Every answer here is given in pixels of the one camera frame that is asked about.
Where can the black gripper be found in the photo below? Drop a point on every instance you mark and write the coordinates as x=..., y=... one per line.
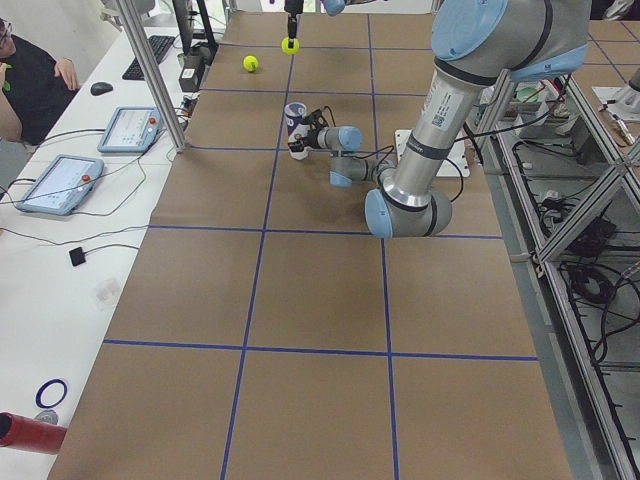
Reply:
x=313, y=138
x=292, y=7

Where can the tennis ball from desk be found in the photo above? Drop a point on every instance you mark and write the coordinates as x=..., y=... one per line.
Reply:
x=290, y=46

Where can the white tennis ball can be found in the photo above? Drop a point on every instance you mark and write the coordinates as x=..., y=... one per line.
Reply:
x=293, y=113

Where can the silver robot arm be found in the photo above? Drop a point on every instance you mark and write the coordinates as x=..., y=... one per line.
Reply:
x=334, y=7
x=473, y=41

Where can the black computer monitor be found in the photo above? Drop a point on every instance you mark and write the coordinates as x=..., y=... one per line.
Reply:
x=185, y=15

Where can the black box with label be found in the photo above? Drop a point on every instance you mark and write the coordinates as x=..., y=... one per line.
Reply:
x=192, y=73

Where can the far blue teach pendant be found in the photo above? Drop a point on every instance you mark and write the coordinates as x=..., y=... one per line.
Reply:
x=131, y=130

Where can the blue teach pendant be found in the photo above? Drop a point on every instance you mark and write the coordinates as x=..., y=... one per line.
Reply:
x=63, y=186
x=131, y=130

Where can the brown paper table cover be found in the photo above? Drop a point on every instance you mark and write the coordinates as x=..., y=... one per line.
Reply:
x=263, y=333

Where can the black computer mouse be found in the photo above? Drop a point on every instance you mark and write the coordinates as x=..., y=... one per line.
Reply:
x=100, y=88

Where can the near blue teach pendant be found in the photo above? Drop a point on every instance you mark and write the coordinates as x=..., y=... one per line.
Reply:
x=63, y=186

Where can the small black square device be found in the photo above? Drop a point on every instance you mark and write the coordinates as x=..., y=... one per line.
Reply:
x=77, y=256

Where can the person in black shirt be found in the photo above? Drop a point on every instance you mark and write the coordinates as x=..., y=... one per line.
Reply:
x=36, y=89

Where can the red cylinder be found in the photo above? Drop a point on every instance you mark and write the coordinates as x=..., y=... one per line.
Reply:
x=25, y=434

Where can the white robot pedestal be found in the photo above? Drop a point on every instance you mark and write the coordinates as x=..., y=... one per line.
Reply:
x=454, y=163

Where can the aluminium frame post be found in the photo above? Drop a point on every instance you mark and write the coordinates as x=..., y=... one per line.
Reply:
x=138, y=40

